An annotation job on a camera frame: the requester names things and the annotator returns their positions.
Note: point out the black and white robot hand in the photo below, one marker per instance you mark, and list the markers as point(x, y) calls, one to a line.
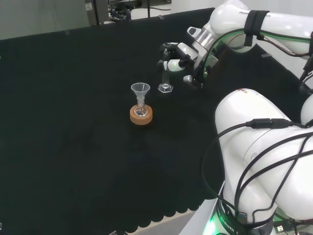
point(190, 55)

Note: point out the clear graduated cylinder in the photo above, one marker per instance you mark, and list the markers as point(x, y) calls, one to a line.
point(165, 86)

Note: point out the clear plastic funnel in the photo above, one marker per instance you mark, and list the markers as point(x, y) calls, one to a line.
point(140, 88)

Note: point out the black tripod pole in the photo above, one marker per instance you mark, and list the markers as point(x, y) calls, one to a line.
point(148, 8)

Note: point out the small round-bottom glass flask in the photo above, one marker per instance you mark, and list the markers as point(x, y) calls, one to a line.
point(141, 111)

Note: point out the grey cabinet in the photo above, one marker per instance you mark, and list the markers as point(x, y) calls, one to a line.
point(96, 12)

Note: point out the black bench cloth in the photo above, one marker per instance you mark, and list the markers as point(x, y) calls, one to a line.
point(73, 122)

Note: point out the silver usb plug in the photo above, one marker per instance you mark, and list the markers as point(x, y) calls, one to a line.
point(280, 227)

